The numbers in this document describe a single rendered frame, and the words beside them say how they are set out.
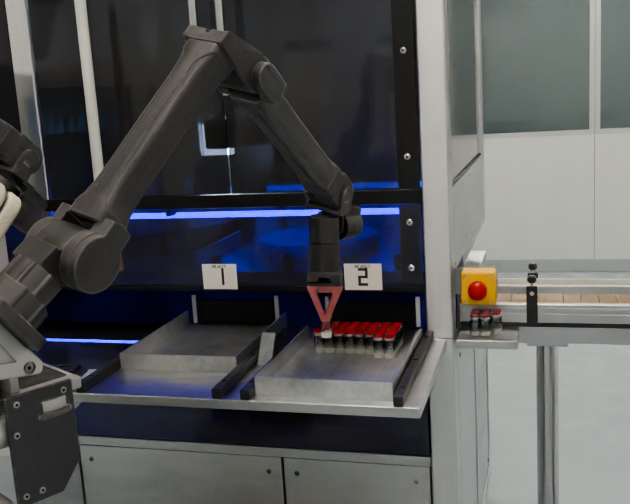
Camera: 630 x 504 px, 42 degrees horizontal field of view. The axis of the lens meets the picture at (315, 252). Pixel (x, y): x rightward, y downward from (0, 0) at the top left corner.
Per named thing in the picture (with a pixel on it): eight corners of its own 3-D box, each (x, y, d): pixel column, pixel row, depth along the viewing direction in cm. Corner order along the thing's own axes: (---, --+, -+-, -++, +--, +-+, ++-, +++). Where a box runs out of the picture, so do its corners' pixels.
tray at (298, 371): (307, 340, 185) (306, 325, 185) (422, 343, 178) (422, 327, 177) (255, 394, 153) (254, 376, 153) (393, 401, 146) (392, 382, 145)
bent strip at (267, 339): (264, 359, 174) (262, 332, 173) (277, 359, 173) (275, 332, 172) (239, 382, 161) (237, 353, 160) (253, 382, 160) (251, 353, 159)
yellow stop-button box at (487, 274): (464, 297, 184) (463, 265, 182) (497, 297, 182) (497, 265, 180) (461, 305, 177) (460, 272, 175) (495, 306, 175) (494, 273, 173)
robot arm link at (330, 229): (303, 211, 157) (328, 213, 154) (323, 208, 162) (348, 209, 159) (304, 247, 158) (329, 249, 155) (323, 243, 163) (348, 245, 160)
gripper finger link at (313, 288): (341, 315, 164) (341, 269, 163) (342, 324, 157) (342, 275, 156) (307, 316, 164) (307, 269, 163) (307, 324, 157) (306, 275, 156)
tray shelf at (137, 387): (170, 331, 207) (169, 323, 206) (450, 337, 188) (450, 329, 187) (64, 401, 162) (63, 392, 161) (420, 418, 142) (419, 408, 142)
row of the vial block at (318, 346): (316, 349, 178) (314, 329, 177) (398, 352, 172) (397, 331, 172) (313, 353, 175) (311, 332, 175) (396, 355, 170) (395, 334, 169)
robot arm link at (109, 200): (192, 0, 119) (246, 8, 114) (231, 64, 130) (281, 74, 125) (10, 254, 105) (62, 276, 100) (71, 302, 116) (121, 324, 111)
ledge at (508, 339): (462, 329, 193) (462, 322, 192) (519, 330, 189) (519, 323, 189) (456, 348, 180) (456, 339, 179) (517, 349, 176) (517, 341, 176)
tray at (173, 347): (187, 324, 205) (186, 310, 204) (287, 326, 198) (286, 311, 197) (121, 369, 173) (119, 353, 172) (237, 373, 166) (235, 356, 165)
